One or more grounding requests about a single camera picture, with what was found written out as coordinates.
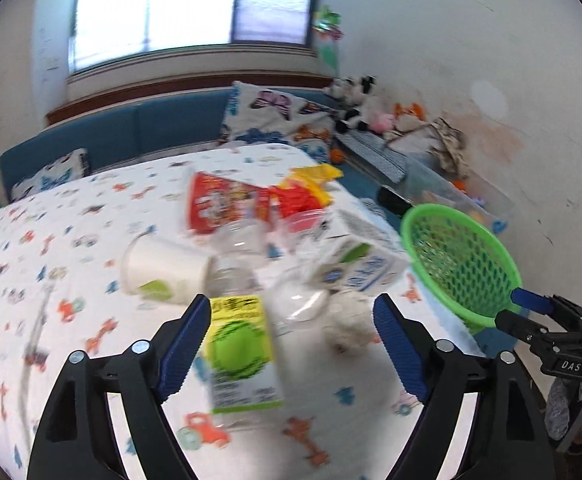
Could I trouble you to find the clear plastic cup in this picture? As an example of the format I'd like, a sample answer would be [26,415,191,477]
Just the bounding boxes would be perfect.
[283,207,333,235]

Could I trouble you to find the white milk carton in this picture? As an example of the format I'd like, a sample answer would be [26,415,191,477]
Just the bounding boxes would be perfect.
[298,207,409,297]

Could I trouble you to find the small butterfly print pillow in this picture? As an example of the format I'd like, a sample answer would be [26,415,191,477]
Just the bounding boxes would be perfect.
[10,148,90,202]

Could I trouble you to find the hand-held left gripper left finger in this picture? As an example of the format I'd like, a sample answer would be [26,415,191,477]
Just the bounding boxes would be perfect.
[27,294,213,480]

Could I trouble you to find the black white plush toy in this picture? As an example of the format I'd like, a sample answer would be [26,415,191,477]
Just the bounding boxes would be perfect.
[323,75,377,133]

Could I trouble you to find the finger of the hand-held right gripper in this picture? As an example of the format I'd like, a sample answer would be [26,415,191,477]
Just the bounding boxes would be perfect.
[494,310,552,348]
[510,287,582,328]

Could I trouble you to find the colourful pinwheel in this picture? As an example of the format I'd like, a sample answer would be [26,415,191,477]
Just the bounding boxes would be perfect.
[311,5,344,41]

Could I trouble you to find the orange plush toy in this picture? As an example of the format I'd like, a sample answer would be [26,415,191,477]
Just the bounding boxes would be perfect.
[391,101,428,133]

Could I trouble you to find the beige patterned cloth bag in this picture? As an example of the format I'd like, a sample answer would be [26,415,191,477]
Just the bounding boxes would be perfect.
[388,117,472,181]

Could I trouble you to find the grey dotted cushion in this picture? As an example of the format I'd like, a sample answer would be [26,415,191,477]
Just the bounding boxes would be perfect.
[335,131,407,183]

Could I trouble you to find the blue upholstered headboard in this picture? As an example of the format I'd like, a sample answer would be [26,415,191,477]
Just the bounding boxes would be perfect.
[0,87,342,221]

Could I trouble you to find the red printed paper cup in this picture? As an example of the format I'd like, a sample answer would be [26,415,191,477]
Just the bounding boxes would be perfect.
[185,170,278,237]

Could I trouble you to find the black bar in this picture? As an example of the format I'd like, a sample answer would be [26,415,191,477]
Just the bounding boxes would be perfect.
[377,186,414,217]

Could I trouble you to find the large butterfly print pillow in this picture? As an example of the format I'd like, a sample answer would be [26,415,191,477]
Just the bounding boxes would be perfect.
[219,81,339,158]

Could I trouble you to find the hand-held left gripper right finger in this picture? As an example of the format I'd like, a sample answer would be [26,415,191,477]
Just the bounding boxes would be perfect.
[372,294,557,480]

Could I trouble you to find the green yellow drink carton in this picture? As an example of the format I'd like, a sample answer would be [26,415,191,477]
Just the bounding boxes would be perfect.
[198,294,286,416]

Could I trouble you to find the green plastic basket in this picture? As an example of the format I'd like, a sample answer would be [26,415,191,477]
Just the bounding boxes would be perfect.
[400,203,522,335]

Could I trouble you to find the red mesh bag yellow label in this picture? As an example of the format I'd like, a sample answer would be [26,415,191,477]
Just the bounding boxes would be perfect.
[270,163,344,226]

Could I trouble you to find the clear plastic bottle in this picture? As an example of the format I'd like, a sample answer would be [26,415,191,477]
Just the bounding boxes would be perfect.
[205,220,272,298]

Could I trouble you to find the pink plush toy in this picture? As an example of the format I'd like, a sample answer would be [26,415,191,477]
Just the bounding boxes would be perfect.
[371,110,397,133]

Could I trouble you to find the clear plastic bowl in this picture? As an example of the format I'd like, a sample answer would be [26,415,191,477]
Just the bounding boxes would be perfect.
[270,269,333,332]

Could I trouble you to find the printed white bed sheet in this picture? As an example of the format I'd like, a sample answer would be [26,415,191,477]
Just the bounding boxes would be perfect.
[0,142,477,480]

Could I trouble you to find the grey fuzzy cloth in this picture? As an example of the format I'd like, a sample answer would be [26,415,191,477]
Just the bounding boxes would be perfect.
[544,377,582,443]

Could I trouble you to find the white tissue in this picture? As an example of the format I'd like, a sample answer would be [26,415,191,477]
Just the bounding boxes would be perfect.
[321,292,379,356]

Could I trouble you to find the clear plastic storage box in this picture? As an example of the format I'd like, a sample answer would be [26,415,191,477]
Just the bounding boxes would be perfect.
[403,157,517,233]

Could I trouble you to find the white paper cup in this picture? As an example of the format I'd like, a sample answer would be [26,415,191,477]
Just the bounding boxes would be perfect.
[120,234,211,306]

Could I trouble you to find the window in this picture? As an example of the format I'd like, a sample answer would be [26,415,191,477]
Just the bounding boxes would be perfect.
[68,0,322,77]

